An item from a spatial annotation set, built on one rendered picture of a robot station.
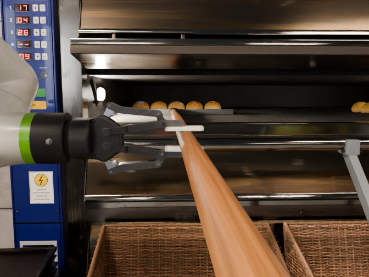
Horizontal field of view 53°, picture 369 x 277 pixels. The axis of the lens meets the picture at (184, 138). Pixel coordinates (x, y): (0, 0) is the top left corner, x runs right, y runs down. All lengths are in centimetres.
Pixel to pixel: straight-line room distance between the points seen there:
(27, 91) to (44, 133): 13
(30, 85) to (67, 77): 48
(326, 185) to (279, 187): 16
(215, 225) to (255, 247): 4
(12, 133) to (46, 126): 6
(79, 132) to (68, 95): 60
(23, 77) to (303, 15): 88
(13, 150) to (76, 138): 11
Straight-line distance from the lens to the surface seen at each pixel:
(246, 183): 125
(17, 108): 73
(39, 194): 128
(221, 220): 21
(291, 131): 127
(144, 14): 122
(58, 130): 65
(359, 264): 141
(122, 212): 127
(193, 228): 124
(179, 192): 122
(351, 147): 92
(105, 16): 123
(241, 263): 16
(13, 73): 75
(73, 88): 123
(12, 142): 68
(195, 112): 167
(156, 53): 105
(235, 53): 107
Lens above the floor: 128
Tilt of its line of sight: 7 degrees down
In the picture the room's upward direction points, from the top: straight up
